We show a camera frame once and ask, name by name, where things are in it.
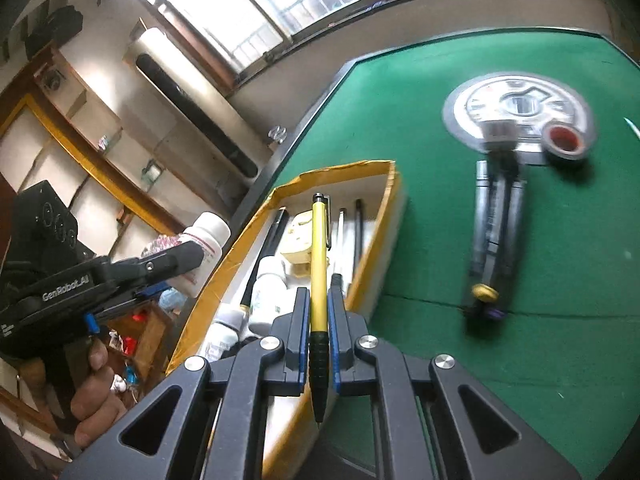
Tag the pale yellow plastic item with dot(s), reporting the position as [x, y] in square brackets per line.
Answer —
[299, 250]

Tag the yellow framed wooden cabinet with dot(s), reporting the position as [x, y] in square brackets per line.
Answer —
[100, 170]

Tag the white box yellow taped rim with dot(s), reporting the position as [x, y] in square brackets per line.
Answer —
[235, 260]

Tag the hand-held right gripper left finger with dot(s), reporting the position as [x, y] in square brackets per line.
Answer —
[301, 345]

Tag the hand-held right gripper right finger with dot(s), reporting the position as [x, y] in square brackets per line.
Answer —
[336, 345]

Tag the clear glass item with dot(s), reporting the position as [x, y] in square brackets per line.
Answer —
[276, 133]

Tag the white blue pen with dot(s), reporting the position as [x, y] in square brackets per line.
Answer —
[632, 127]

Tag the yellow capped small item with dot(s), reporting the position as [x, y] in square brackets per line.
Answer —
[485, 292]

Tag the white standing air conditioner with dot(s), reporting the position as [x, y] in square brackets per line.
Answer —
[195, 110]

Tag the white bottle red label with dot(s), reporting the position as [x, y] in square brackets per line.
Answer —
[205, 240]

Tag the white pill bottle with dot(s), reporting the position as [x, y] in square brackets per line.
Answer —
[217, 347]
[231, 321]
[269, 290]

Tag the round silver table centre panel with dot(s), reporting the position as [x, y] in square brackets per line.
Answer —
[475, 105]

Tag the black pen yellow band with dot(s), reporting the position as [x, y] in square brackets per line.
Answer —
[272, 250]

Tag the tape roll red core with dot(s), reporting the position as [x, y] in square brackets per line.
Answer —
[565, 141]

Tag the person's left hand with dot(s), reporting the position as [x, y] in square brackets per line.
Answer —
[97, 395]

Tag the yellow mechanical pencil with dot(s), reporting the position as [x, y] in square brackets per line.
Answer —
[318, 260]

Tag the large barred window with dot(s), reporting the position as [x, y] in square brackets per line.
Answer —
[280, 5]

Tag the black bag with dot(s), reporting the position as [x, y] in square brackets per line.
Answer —
[55, 25]

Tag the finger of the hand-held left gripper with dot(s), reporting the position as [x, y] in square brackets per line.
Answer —
[132, 300]
[155, 264]

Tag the small green white item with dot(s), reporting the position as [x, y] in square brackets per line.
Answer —
[152, 172]

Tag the blue cloth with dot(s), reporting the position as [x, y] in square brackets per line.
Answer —
[172, 297]

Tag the black rimmed green table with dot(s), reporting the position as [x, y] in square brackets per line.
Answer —
[550, 260]

